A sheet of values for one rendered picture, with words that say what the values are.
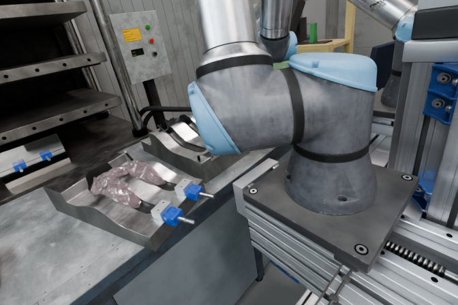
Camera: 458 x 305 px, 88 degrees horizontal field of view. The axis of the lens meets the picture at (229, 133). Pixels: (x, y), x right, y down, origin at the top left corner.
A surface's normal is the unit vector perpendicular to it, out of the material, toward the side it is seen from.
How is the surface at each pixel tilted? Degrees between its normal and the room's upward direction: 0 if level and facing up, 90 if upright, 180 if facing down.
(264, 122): 84
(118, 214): 28
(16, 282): 0
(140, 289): 90
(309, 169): 72
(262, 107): 65
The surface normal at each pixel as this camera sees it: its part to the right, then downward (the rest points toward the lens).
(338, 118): 0.04, 0.45
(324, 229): -0.15, -0.90
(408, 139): -0.73, 0.39
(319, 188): -0.54, 0.14
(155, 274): 0.71, 0.20
